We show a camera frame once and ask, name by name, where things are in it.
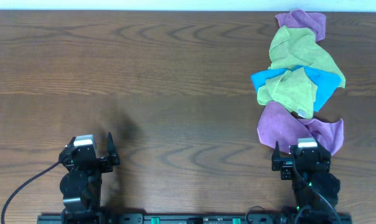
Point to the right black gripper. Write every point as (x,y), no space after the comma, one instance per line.
(284,164)

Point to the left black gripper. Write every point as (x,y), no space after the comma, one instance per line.
(108,162)

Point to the purple microfiber cloth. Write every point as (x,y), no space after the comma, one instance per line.
(278,126)

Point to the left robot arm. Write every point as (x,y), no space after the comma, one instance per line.
(81,186)

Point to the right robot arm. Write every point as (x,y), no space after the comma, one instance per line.
(315,188)

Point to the small green cloth with label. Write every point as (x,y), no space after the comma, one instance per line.
(292,89)

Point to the blue cloth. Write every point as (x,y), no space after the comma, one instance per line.
(326,82)

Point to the large green cloth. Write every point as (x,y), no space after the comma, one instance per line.
(297,46)

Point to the purple cloth at back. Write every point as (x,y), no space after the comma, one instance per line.
(314,21)

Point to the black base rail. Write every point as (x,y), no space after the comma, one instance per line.
(137,218)

